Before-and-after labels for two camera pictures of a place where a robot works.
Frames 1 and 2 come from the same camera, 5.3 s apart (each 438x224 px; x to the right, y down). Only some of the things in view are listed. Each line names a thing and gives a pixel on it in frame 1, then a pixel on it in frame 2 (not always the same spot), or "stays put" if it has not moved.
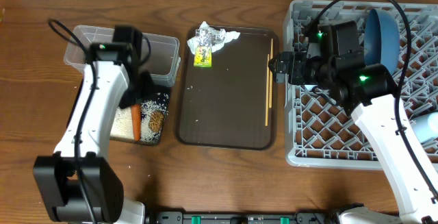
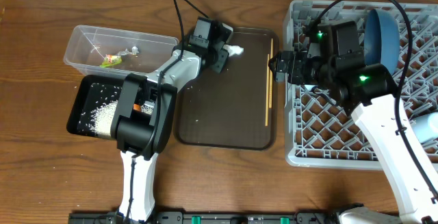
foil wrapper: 207,35 -> 134,51
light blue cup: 426,126 stays put
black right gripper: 298,59 stays put
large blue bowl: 382,40 stays put
